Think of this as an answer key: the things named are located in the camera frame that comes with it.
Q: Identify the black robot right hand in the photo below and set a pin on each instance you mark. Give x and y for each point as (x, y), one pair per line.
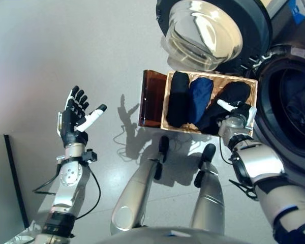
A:
(244, 110)

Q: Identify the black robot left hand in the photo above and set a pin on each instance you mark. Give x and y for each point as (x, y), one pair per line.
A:
(71, 122)

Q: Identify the black garment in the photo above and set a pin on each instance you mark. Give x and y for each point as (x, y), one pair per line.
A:
(178, 101)
(233, 91)

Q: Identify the blue garment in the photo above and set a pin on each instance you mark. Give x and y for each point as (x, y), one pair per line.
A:
(200, 99)

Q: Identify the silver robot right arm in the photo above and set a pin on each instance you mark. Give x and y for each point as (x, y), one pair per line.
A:
(259, 162)

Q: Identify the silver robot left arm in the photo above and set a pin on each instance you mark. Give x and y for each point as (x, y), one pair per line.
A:
(68, 178)

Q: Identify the dark grey washing machine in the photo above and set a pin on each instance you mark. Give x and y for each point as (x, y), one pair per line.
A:
(294, 35)

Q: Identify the rectangular wicker laundry basket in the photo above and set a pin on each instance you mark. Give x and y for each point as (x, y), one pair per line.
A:
(218, 86)

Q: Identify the brown glossy basket stand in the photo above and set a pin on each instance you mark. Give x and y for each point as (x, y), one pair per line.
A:
(150, 101)

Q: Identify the grey board with black edge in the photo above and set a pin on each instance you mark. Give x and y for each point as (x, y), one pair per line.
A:
(5, 178)

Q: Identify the round glass washer door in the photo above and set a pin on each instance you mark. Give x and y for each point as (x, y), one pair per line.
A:
(200, 33)

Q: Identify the silver robot right leg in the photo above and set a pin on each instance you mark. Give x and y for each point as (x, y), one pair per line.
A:
(208, 198)

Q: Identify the silver robot leg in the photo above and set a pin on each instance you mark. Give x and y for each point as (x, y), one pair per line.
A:
(134, 193)
(208, 198)

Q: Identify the silver robot left leg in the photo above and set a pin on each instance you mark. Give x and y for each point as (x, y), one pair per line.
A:
(134, 193)

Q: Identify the blue white QR sticker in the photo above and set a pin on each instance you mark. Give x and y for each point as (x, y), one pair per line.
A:
(302, 10)

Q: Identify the grey robot torso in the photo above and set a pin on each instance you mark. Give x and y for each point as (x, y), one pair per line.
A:
(172, 235)

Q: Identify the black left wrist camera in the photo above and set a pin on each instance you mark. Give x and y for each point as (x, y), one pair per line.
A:
(89, 156)

